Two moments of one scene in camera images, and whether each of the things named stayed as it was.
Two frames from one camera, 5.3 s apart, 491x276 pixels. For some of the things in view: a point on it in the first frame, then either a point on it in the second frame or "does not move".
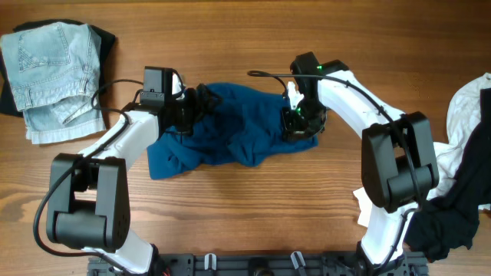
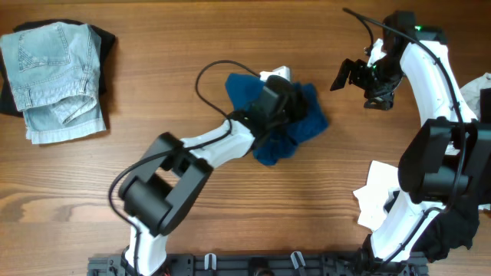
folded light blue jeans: x=54 y=70 does not move
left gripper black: x=198 y=109 → x=297 y=102
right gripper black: x=295 y=132 → x=382 y=99
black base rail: x=265 y=264 does not move
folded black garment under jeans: x=7 y=106 does not move
